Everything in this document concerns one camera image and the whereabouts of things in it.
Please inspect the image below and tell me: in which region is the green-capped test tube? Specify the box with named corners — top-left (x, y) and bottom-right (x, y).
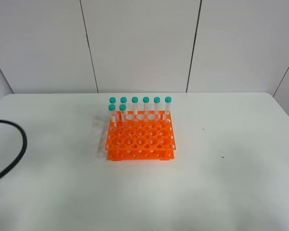
top-left (119, 104), bottom-right (127, 129)

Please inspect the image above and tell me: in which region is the orange test tube rack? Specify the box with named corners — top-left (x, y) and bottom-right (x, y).
top-left (105, 111), bottom-right (176, 161)

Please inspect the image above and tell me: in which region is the second row left tube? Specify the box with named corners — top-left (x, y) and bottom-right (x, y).
top-left (108, 103), bottom-right (117, 123)

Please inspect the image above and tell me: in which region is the black left camera cable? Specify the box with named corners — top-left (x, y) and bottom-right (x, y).
top-left (0, 118), bottom-right (28, 185)

